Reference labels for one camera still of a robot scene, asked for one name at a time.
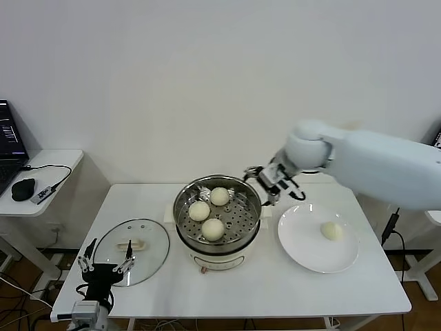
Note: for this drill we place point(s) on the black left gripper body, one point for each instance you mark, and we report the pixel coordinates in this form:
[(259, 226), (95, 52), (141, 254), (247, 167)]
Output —
[(100, 274)]

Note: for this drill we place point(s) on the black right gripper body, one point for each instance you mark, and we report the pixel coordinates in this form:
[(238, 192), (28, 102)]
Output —
[(282, 186)]

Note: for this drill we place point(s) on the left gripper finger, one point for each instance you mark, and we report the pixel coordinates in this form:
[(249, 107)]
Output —
[(86, 263), (125, 263)]

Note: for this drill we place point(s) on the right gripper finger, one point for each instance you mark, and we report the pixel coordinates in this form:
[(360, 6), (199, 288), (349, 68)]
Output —
[(255, 174), (273, 200)]

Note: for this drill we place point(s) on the white steamed baozi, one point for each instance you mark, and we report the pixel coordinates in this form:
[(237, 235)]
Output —
[(212, 229), (218, 196), (198, 211), (331, 231)]

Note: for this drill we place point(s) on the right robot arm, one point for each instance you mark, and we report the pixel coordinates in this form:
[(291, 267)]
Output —
[(379, 162)]

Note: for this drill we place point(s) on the stainless steel steamer basket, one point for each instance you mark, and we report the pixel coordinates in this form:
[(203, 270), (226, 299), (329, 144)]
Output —
[(241, 220)]

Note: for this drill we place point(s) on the white round plate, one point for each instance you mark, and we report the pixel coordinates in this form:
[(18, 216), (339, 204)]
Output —
[(303, 241)]

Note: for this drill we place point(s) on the white table leg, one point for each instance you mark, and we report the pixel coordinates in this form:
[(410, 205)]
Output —
[(330, 325), (131, 325)]

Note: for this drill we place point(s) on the cream electric cooker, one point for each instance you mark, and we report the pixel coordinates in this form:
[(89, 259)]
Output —
[(220, 258)]

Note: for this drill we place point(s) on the grey usb device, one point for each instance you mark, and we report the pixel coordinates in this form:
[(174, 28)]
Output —
[(43, 194)]

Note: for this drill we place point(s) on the black computer mouse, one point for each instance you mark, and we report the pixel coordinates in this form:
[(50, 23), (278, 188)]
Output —
[(23, 189)]

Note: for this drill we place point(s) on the white side table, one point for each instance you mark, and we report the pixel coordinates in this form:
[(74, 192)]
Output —
[(421, 276), (51, 158)]

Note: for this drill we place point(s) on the open dark laptop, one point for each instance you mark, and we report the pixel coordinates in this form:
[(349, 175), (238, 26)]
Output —
[(438, 139), (8, 138)]

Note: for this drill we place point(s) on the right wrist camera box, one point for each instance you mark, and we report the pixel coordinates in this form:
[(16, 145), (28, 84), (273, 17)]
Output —
[(267, 178)]

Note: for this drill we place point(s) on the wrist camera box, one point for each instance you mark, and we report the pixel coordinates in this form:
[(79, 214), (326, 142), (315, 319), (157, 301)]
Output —
[(85, 310), (267, 178)]

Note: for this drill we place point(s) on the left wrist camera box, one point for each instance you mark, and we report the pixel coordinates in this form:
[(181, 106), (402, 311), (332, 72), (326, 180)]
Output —
[(85, 310)]

